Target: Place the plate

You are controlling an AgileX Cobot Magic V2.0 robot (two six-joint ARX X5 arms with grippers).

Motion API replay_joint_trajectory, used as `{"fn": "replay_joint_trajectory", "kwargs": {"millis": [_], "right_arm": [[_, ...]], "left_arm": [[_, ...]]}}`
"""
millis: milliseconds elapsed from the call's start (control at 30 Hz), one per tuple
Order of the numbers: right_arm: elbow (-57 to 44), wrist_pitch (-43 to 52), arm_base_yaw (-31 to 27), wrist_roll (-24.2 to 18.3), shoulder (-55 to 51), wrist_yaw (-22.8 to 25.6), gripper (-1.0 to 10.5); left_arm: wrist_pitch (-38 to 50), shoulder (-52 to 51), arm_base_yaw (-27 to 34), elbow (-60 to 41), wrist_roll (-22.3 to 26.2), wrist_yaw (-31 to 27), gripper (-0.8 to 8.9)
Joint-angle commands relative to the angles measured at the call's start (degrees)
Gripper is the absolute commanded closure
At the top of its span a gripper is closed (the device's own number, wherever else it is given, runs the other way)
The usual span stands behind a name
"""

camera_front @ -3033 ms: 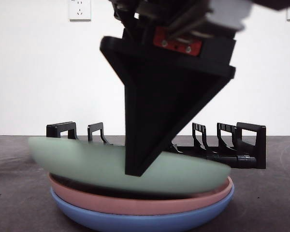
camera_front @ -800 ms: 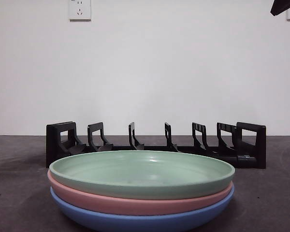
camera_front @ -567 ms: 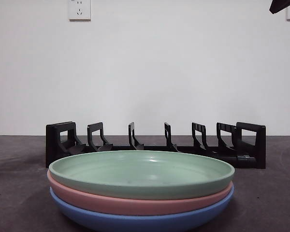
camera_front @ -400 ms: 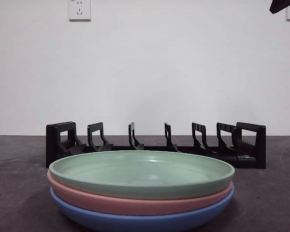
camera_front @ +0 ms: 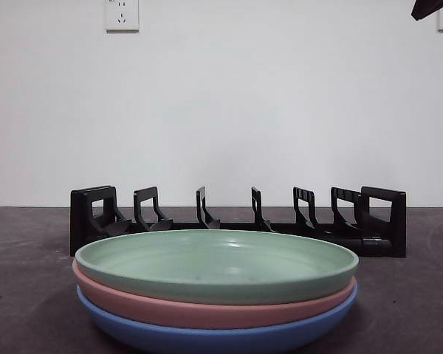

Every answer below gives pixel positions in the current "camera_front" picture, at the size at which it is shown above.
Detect green plate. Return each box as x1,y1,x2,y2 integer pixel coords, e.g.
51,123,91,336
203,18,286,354
75,229,360,306

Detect pink plate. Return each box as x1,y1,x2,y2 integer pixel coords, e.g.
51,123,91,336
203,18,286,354
72,257,358,330

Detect blue plate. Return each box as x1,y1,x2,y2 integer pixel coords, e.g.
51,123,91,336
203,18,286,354
75,283,359,354

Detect black plastic dish rack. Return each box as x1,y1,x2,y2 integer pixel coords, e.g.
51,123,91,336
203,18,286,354
69,185,408,258

